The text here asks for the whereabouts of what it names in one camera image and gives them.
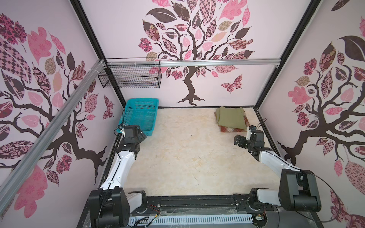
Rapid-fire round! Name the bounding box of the olive and white skirt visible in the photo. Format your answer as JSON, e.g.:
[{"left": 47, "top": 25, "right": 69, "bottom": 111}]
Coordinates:
[{"left": 215, "top": 106, "right": 247, "bottom": 130}]

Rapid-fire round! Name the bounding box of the red plaid skirt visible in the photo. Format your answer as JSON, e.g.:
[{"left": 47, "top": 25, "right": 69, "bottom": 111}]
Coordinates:
[{"left": 218, "top": 116, "right": 250, "bottom": 133}]

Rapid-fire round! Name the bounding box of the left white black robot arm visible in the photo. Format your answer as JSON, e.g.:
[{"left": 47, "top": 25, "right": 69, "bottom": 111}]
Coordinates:
[{"left": 88, "top": 132, "right": 147, "bottom": 228}]

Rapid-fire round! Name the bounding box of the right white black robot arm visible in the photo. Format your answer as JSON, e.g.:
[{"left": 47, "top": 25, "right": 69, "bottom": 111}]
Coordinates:
[{"left": 234, "top": 132, "right": 322, "bottom": 212}]

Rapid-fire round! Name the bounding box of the teal plastic basket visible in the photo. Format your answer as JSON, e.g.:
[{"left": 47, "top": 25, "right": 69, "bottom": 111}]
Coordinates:
[{"left": 117, "top": 98, "right": 159, "bottom": 136}]

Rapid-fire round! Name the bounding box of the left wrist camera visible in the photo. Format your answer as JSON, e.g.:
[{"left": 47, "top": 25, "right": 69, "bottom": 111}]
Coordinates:
[{"left": 124, "top": 125, "right": 140, "bottom": 138}]

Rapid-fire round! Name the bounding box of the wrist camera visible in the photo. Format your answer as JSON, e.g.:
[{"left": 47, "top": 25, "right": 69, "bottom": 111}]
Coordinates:
[
  {"left": 124, "top": 125, "right": 140, "bottom": 138},
  {"left": 247, "top": 125, "right": 257, "bottom": 138}
]

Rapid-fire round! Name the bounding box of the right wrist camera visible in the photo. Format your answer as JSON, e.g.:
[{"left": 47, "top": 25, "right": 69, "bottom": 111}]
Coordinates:
[{"left": 247, "top": 125, "right": 257, "bottom": 138}]

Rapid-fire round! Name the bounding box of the black wire basket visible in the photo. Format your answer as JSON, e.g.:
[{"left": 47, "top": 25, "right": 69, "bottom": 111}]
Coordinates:
[{"left": 98, "top": 57, "right": 162, "bottom": 88}]

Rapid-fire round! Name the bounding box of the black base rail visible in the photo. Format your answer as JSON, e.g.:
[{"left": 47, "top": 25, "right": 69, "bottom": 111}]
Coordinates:
[{"left": 76, "top": 193, "right": 323, "bottom": 228}]

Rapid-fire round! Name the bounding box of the aluminium rail back wall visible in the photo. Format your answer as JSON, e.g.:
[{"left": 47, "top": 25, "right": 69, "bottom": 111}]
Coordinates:
[{"left": 108, "top": 58, "right": 281, "bottom": 67}]

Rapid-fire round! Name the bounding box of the aluminium rail wall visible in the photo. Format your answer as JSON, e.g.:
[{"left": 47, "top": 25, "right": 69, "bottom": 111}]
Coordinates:
[
  {"left": 108, "top": 58, "right": 281, "bottom": 67},
  {"left": 1, "top": 59, "right": 105, "bottom": 213}
]

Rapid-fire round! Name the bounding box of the white slotted cable duct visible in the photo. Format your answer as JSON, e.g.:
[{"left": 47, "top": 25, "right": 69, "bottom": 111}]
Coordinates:
[{"left": 128, "top": 214, "right": 253, "bottom": 228}]

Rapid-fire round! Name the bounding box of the aluminium rail left wall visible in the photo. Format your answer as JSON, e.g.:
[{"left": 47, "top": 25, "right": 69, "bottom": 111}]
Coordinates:
[{"left": 1, "top": 59, "right": 105, "bottom": 213}]

